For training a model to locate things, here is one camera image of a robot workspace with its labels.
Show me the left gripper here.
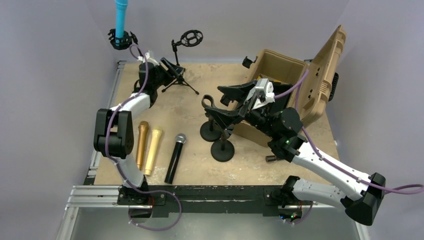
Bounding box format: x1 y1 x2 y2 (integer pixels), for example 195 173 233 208
152 58 183 90

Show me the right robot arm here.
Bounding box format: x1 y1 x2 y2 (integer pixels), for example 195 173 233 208
200 78 386 226

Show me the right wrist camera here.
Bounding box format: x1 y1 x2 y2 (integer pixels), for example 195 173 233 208
254 78 275 104

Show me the black tripod mic stand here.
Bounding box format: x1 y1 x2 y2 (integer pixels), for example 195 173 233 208
161 29 204 96

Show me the blue microphone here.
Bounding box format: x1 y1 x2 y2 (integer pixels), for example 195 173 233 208
115 0 129 38

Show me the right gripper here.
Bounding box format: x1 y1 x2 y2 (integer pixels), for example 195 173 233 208
205 80 279 139

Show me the cream microphone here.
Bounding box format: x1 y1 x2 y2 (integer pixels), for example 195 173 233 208
144 125 163 176

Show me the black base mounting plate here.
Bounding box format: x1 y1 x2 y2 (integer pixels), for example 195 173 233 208
117 185 311 221

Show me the black round-base stand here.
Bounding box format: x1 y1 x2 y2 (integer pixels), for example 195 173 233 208
199 94 221 142
107 28 143 59
210 125 235 163

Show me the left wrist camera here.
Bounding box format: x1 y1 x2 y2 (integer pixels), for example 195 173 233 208
136 50 160 66

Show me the tan toolbox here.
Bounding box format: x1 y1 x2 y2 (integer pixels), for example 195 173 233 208
233 25 347 127

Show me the black t-shaped adapter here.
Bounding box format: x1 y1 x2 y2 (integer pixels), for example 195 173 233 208
265 155 280 163

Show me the black grey-head microphone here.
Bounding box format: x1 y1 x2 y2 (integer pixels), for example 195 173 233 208
164 133 187 184

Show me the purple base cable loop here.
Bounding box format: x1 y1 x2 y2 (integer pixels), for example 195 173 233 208
128 190 183 233

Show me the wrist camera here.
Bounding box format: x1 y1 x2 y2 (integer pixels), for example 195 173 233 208
254 78 275 104
136 50 160 66

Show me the gold microphone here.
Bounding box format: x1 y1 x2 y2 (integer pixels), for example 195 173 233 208
135 120 149 171

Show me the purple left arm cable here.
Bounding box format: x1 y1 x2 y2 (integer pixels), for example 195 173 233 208
104 43 150 191

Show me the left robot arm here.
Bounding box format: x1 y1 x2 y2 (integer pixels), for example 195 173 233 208
93 57 185 205

